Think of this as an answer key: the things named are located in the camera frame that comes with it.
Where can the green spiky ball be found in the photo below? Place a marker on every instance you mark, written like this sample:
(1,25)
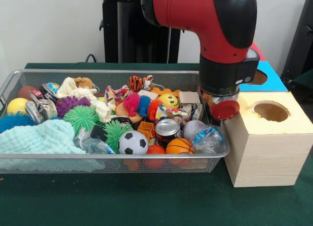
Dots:
(115,135)
(80,117)

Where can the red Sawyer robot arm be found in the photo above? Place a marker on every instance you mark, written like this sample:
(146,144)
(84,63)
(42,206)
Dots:
(207,23)

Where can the orange basketball toy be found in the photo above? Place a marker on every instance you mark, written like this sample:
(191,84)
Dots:
(179,146)

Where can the black and white soccer ball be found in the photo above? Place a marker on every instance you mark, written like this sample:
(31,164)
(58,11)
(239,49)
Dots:
(133,142)

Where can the black flat panel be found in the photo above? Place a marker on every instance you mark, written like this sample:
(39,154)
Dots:
(303,40)

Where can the silver soda can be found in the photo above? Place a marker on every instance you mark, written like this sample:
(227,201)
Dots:
(167,129)

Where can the red rubber ball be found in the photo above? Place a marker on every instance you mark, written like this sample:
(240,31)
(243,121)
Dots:
(156,150)

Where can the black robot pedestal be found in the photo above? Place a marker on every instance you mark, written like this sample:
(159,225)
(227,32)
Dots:
(129,40)

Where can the yellow smiley face ball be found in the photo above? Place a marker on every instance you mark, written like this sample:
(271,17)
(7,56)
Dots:
(168,101)

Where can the orange tiger plush toy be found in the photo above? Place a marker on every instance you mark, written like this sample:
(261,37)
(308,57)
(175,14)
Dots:
(140,83)

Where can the blue spiky ball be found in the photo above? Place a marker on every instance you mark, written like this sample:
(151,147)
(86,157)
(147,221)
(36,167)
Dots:
(13,122)

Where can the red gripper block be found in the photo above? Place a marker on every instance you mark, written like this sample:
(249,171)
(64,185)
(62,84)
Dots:
(225,110)

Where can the white baseball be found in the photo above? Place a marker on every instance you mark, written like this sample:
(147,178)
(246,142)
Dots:
(194,129)

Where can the silver mesh bin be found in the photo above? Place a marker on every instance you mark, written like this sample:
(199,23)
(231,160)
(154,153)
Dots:
(73,155)

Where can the bottle with blue label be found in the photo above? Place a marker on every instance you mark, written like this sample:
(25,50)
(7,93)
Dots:
(207,141)

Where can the plain yellow ball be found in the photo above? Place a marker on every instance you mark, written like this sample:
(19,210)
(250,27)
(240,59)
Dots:
(17,106)

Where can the mint green cloth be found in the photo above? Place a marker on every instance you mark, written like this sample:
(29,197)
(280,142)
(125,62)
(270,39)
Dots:
(36,138)

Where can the wooden box with three holes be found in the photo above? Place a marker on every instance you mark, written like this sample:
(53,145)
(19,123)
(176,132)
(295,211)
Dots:
(264,157)

